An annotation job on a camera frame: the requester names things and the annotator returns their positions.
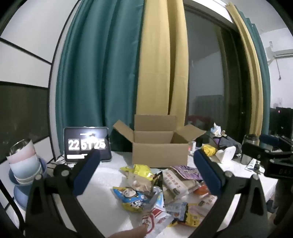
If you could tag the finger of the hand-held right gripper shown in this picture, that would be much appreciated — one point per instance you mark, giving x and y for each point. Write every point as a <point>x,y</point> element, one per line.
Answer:
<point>254,148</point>
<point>269,138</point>

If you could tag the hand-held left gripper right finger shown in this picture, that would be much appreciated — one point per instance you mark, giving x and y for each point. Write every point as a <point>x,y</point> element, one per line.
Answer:
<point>208,174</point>

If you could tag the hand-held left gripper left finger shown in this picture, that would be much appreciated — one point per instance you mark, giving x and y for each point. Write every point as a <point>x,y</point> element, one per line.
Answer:
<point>88,174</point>

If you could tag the purple snack packet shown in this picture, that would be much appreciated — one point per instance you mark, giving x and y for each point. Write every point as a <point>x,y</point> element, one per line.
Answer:
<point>187,171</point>

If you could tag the white orange snack packet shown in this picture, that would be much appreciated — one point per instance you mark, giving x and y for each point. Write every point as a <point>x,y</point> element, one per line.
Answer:
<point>208,201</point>

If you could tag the white bread packet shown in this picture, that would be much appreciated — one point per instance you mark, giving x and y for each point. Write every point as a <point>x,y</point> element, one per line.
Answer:
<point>174,183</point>

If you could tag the pale blue snack packet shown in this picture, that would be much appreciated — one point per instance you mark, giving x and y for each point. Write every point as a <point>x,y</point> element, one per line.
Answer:
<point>176,207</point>

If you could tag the yellow black snack packet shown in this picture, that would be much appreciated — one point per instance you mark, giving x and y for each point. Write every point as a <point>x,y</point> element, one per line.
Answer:
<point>192,218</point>

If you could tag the blue cartoon snack packet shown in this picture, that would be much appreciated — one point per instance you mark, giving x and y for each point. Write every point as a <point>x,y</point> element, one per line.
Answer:
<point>130,197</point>

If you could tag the clear bag of buns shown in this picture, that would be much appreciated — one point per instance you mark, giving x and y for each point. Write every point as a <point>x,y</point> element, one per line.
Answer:
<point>137,183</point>

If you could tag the cardboard box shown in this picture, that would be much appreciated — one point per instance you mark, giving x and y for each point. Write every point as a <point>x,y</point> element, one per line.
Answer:
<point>158,153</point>

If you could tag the red white snack packet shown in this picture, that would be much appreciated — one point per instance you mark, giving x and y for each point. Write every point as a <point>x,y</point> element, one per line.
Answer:
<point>158,217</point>

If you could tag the person's right forearm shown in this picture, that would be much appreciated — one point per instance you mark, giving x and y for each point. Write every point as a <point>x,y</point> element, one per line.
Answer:
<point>282,201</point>

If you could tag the person's left hand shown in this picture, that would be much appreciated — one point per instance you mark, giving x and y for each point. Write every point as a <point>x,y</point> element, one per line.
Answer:
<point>130,233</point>

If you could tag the metal thermos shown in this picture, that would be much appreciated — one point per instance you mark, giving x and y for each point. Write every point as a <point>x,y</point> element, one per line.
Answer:
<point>248,146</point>

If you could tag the black monitor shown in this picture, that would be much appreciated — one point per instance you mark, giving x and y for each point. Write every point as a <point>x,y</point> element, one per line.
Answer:
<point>280,121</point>

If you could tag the yellow plastic bag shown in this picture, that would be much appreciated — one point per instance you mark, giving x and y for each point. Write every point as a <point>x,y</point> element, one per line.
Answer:
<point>208,150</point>

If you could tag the dark grey bag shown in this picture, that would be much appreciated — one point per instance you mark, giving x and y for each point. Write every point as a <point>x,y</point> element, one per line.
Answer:
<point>229,143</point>

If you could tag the white paper holder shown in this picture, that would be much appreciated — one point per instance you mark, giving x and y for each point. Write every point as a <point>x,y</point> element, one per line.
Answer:
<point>226,154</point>

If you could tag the tablet with clock display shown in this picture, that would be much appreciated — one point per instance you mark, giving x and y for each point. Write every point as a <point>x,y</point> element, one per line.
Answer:
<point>75,135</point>

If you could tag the tissue pack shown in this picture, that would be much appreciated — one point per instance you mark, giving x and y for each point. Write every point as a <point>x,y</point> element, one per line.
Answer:
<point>215,130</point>

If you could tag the grey radiator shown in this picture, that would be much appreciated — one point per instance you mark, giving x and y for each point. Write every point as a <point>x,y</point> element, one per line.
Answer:
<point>208,106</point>

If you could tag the pale blue plastic cup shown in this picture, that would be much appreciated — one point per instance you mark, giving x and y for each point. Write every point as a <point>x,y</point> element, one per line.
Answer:
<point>25,171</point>

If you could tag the pink plastic cup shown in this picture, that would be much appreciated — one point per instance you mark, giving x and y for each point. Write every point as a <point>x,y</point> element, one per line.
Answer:
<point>20,154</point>

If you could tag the yellow curtain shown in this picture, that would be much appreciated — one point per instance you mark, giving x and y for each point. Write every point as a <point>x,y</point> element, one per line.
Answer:
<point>251,68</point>
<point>160,57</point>

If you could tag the white air conditioner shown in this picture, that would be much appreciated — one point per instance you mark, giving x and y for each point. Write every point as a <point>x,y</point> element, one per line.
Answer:
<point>285,53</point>

